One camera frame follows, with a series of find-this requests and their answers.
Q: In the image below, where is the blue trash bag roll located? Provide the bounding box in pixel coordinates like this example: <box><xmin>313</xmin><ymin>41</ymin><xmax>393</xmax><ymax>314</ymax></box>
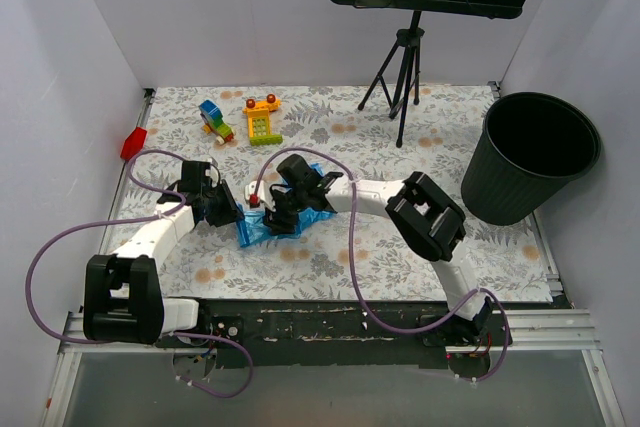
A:
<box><xmin>236</xmin><ymin>164</ymin><xmax>335</xmax><ymax>247</ymax></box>

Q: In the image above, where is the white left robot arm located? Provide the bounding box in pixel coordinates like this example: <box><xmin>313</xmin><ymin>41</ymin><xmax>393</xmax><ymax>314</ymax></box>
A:
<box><xmin>83</xmin><ymin>161</ymin><xmax>244</xmax><ymax>347</ymax></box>

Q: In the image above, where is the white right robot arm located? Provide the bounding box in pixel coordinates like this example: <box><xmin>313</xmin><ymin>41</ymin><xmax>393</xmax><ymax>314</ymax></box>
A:
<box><xmin>245</xmin><ymin>148</ymin><xmax>495</xmax><ymax>345</ymax></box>

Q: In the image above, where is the black ribbed trash bin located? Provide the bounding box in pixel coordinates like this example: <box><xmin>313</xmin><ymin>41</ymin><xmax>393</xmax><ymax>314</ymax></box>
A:
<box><xmin>461</xmin><ymin>92</ymin><xmax>602</xmax><ymax>226</ymax></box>

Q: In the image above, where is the yellow toy block house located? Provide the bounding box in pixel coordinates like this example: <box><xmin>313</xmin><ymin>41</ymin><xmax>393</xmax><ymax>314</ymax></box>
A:
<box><xmin>243</xmin><ymin>93</ymin><xmax>283</xmax><ymax>146</ymax></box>

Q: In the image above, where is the floral patterned table mat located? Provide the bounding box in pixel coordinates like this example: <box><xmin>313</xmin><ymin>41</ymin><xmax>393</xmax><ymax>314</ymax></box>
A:
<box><xmin>107</xmin><ymin>85</ymin><xmax>551</xmax><ymax>302</ymax></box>

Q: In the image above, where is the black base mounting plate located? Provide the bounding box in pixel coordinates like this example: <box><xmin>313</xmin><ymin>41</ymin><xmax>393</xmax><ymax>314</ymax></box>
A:
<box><xmin>159</xmin><ymin>301</ymin><xmax>512</xmax><ymax>372</ymax></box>

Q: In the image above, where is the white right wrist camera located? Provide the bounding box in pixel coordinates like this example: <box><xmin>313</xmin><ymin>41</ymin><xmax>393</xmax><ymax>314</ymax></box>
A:
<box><xmin>244</xmin><ymin>181</ymin><xmax>274</xmax><ymax>210</ymax></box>

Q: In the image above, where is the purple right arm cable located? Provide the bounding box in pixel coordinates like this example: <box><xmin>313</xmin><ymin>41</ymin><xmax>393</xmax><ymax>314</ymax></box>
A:
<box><xmin>252</xmin><ymin>148</ymin><xmax>512</xmax><ymax>383</ymax></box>

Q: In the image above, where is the red block on rail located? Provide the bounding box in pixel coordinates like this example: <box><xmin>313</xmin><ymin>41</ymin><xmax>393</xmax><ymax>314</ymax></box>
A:
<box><xmin>120</xmin><ymin>127</ymin><xmax>147</xmax><ymax>162</ymax></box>

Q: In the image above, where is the aluminium frame rail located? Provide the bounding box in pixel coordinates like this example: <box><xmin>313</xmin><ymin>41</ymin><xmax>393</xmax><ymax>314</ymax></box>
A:
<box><xmin>43</xmin><ymin>302</ymin><xmax>625</xmax><ymax>426</ymax></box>

